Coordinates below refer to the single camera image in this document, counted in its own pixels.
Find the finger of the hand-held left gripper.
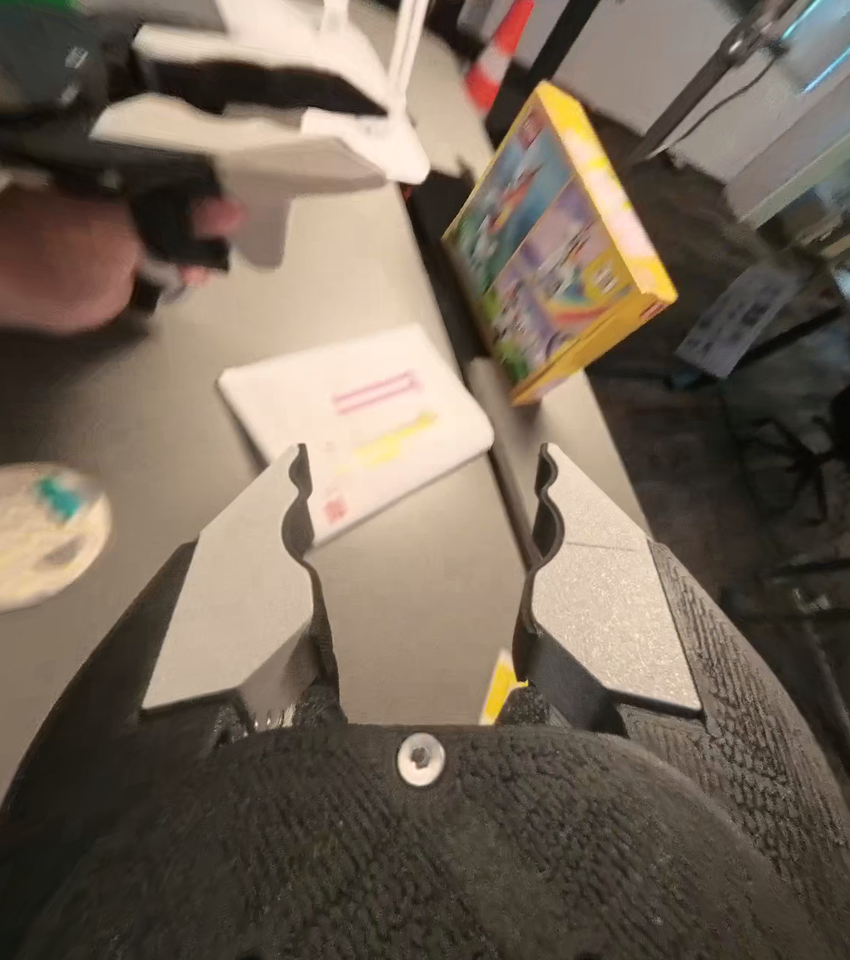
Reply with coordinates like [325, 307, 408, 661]
[91, 93, 388, 270]
[132, 22, 390, 117]

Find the colourful instruction booklet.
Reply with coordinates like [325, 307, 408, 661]
[479, 648, 529, 726]

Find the white sign board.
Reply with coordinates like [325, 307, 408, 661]
[676, 264, 808, 378]

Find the black light stand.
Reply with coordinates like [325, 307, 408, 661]
[623, 0, 801, 166]

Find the black screen stand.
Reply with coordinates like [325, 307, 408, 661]
[485, 0, 606, 147]

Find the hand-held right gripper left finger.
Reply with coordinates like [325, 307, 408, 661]
[141, 442, 342, 727]

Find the orange traffic cone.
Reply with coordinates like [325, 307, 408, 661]
[464, 0, 537, 115]

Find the round white lego plate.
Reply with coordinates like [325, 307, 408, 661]
[0, 461, 112, 616]

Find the person's left hand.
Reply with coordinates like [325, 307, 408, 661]
[0, 191, 244, 335]

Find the white instruction booklet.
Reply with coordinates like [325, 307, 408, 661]
[216, 322, 497, 547]

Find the yellow lego box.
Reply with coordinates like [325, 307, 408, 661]
[442, 81, 679, 406]

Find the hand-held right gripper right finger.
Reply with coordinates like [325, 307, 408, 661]
[512, 442, 703, 732]

